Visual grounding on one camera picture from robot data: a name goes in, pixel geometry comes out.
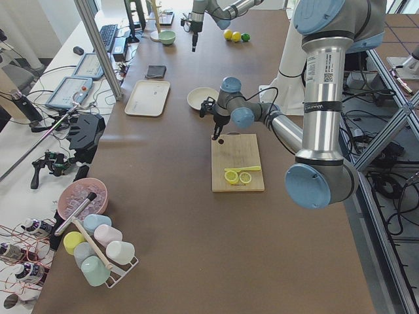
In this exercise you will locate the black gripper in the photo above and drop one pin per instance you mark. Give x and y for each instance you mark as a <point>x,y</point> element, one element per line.
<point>196,29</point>
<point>218,119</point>

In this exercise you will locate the white round plate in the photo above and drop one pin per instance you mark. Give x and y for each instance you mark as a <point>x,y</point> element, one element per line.
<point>197,96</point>

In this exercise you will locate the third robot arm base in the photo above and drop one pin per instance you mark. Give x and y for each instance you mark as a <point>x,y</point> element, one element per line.
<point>405,68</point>

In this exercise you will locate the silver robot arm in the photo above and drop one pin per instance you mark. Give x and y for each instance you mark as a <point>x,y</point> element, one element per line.
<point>221,17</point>
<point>321,34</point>

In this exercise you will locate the cream rabbit tray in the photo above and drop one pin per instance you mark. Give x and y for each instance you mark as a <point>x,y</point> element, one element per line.
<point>148,98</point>

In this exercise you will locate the bamboo cutting board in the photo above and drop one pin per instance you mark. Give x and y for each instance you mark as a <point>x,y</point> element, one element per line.
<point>238,150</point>

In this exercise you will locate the mint green bowl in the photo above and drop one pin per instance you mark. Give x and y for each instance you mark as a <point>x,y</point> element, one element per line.
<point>167,37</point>

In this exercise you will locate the yellow lemon outer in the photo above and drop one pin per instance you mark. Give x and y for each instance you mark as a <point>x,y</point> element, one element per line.
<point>227,34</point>

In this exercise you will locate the yellow lemon near lime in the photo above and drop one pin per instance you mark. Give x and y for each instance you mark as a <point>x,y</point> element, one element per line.
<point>236,37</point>

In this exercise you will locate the wooden cup stand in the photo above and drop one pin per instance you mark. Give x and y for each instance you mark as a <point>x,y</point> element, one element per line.
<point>155,35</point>

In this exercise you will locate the lemon slice lower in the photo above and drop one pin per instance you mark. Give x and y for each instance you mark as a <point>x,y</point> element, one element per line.
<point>231,177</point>

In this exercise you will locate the lemon slice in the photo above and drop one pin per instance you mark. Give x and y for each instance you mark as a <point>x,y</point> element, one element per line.
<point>245,177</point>
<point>231,177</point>

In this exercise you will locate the green lime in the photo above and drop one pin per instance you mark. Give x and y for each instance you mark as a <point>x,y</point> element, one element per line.
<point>245,37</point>

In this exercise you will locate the yellow plastic knife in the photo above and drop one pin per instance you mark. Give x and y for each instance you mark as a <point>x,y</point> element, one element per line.
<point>240,169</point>

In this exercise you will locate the grey folded cloth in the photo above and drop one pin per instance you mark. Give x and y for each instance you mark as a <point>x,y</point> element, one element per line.
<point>155,72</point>

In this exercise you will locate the lemon slice upper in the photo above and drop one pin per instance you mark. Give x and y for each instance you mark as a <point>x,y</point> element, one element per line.
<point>245,177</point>

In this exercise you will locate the black keyboard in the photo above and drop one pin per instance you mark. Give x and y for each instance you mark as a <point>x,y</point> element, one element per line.
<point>107,34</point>

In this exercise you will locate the grey teach pendant upper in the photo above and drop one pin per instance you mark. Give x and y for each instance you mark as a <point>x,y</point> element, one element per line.
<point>89,66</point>

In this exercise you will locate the grey teach pendant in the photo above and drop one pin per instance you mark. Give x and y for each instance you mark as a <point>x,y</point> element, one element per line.
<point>69,90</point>
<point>89,66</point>

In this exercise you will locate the grey teach pendant lower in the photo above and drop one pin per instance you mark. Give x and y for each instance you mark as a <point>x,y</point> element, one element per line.
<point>69,90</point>

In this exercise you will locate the pink ice bowl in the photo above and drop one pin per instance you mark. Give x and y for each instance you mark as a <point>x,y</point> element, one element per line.
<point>77,192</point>

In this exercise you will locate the pastel cup rack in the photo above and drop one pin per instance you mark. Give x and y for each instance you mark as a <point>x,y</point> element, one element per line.
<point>103,268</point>

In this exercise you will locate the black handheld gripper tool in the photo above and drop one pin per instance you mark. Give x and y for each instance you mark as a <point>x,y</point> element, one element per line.
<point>57,163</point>

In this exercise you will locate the black thermos bottle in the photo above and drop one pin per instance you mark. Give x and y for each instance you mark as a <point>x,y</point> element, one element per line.
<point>25,106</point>

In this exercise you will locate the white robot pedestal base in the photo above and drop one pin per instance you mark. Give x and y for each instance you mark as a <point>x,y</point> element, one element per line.
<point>289,78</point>

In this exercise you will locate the aluminium frame post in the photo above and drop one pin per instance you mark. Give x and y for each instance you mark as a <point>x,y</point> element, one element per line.
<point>91,28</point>

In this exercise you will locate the black perforated metal bracket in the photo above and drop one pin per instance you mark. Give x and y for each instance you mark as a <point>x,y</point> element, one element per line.
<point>84,136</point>

